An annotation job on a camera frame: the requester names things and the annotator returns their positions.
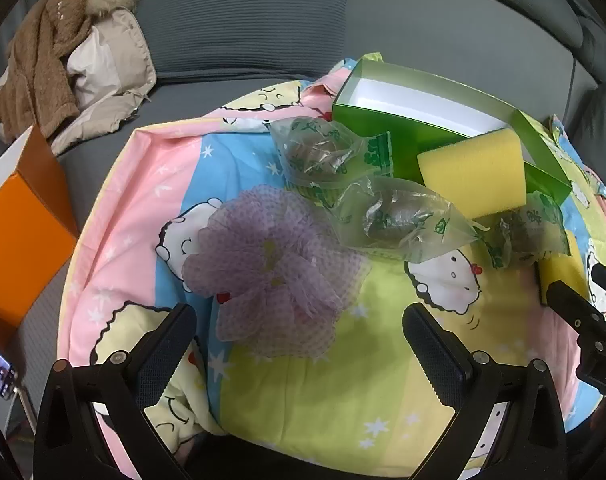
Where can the grey sofa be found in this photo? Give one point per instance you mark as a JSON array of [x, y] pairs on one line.
[[243, 10]]

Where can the cartoon printed blanket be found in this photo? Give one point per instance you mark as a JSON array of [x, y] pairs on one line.
[[293, 385]]

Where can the beige fur-hooded down jacket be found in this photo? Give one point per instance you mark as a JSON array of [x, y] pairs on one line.
[[113, 60]]

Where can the purple mesh bath pouf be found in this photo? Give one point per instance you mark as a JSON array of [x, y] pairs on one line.
[[273, 270]]

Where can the green printed plastic bag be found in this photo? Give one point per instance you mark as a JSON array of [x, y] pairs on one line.
[[523, 230], [393, 220], [313, 150]]

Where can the green cardboard box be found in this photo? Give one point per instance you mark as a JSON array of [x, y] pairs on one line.
[[373, 120]]

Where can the grey throw pillow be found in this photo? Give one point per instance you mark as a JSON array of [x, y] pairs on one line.
[[603, 120]]

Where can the brown fleece jacket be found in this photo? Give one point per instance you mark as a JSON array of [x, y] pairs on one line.
[[38, 75]]

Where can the yellow sponge green scouring pad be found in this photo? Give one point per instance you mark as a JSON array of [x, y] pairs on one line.
[[558, 267]]

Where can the orange cardboard box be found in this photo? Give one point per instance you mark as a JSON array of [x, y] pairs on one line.
[[18, 240]]

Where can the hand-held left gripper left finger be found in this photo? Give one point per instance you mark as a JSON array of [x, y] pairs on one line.
[[168, 355]]

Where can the plain yellow sponge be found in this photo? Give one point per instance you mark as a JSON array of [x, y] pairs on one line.
[[473, 175]]

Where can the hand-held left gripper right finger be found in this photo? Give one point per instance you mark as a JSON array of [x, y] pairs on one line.
[[433, 355]]

